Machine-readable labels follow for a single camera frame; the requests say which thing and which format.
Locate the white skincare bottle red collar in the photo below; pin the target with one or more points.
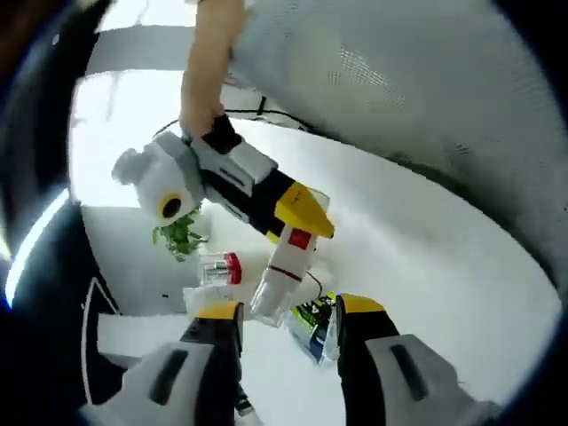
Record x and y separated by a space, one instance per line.
233 267

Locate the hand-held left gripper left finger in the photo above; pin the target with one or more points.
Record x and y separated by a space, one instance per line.
195 377

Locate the green and navy skincare sachet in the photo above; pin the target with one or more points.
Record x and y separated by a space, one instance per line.
310 326

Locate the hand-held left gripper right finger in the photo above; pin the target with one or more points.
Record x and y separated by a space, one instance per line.
386 377

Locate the potted green plant white pot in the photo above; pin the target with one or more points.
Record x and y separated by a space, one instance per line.
177 235

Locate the grey mesh office chair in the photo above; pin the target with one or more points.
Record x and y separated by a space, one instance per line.
399 89

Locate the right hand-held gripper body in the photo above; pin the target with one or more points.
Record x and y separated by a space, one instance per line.
155 177

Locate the person's right hand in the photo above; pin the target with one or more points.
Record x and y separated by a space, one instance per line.
202 122

